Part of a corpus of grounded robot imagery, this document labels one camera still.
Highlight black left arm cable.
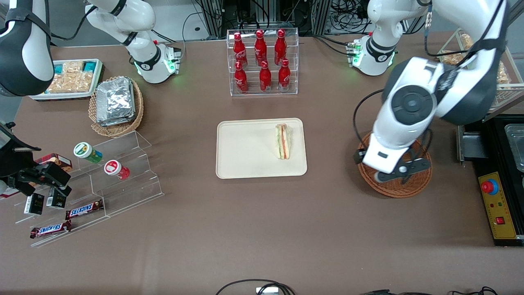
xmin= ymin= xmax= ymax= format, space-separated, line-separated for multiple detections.
xmin=353 ymin=89 xmax=386 ymax=153

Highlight white snack tray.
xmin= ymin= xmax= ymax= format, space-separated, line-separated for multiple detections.
xmin=29 ymin=59 xmax=105 ymax=101

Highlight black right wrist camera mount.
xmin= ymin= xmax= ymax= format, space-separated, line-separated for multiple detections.
xmin=0 ymin=121 xmax=41 ymax=172

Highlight green lid snack cup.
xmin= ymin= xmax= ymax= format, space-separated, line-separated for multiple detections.
xmin=73 ymin=142 xmax=104 ymax=164

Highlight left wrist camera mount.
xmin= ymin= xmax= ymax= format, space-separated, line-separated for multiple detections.
xmin=391 ymin=158 xmax=431 ymax=179

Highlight clear cracker snack bag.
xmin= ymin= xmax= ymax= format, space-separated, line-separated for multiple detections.
xmin=61 ymin=61 xmax=84 ymax=75
xmin=47 ymin=72 xmax=94 ymax=94

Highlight clear acrylic bottle rack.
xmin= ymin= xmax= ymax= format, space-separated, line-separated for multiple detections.
xmin=226 ymin=28 xmax=299 ymax=97

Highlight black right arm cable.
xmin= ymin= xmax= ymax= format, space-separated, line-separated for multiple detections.
xmin=49 ymin=6 xmax=97 ymax=41

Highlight beige rectangular tray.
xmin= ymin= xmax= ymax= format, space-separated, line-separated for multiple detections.
xmin=216 ymin=118 xmax=307 ymax=179

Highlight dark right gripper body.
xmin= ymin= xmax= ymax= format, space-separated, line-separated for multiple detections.
xmin=0 ymin=162 xmax=25 ymax=196

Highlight red cola bottle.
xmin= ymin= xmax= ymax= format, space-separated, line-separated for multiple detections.
xmin=274 ymin=29 xmax=287 ymax=66
xmin=255 ymin=29 xmax=267 ymax=66
xmin=278 ymin=59 xmax=291 ymax=91
xmin=234 ymin=61 xmax=248 ymax=93
xmin=260 ymin=61 xmax=272 ymax=92
xmin=233 ymin=33 xmax=248 ymax=68

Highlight clear acrylic stepped stand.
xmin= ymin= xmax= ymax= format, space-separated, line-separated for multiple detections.
xmin=14 ymin=130 xmax=165 ymax=248

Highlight silver foil packet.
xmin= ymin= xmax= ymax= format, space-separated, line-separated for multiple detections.
xmin=98 ymin=114 xmax=136 ymax=127
xmin=96 ymin=77 xmax=136 ymax=123

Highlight yellow emergency stop panel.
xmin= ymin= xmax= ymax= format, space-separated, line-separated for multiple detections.
xmin=478 ymin=171 xmax=518 ymax=240

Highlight small black box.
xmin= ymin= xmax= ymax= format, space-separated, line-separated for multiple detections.
xmin=23 ymin=193 xmax=45 ymax=216
xmin=46 ymin=188 xmax=67 ymax=209

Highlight beige wire rack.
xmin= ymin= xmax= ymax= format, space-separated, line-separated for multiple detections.
xmin=437 ymin=29 xmax=524 ymax=122

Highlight triangle sandwich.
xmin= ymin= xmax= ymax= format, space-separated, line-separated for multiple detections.
xmin=275 ymin=123 xmax=293 ymax=160

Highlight brown round wicker basket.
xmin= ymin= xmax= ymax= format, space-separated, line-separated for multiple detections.
xmin=357 ymin=127 xmax=433 ymax=199

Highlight red lid snack cup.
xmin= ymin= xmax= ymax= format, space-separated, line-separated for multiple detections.
xmin=104 ymin=160 xmax=131 ymax=180

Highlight black cable bundle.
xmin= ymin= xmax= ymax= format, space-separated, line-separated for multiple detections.
xmin=360 ymin=287 xmax=498 ymax=295

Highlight red chocolate box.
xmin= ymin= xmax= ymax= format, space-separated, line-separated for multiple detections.
xmin=34 ymin=153 xmax=73 ymax=172

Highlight brown Snickers bar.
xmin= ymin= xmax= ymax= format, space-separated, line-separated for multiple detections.
xmin=29 ymin=220 xmax=72 ymax=239
xmin=65 ymin=199 xmax=104 ymax=220

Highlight tan oval wicker basket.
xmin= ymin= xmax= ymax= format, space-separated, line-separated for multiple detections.
xmin=88 ymin=76 xmax=144 ymax=137

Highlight black left base cable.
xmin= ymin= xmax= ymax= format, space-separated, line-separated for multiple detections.
xmin=311 ymin=35 xmax=353 ymax=56

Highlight black looped cable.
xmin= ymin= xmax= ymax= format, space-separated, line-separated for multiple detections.
xmin=216 ymin=279 xmax=296 ymax=295

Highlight black machine base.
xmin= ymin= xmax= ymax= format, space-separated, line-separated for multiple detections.
xmin=458 ymin=115 xmax=524 ymax=247

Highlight clear plastic container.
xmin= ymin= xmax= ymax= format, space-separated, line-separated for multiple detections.
xmin=504 ymin=124 xmax=524 ymax=172

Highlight aluminium frame rack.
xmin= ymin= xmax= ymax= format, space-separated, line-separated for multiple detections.
xmin=196 ymin=0 xmax=333 ymax=37

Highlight black base cable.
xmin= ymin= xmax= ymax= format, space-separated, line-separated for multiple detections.
xmin=311 ymin=35 xmax=353 ymax=56
xmin=151 ymin=12 xmax=205 ymax=66

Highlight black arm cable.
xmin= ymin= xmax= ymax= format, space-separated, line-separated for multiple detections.
xmin=49 ymin=6 xmax=97 ymax=41
xmin=353 ymin=89 xmax=386 ymax=153

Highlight black right base cable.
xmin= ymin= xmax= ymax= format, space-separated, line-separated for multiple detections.
xmin=151 ymin=12 xmax=205 ymax=66

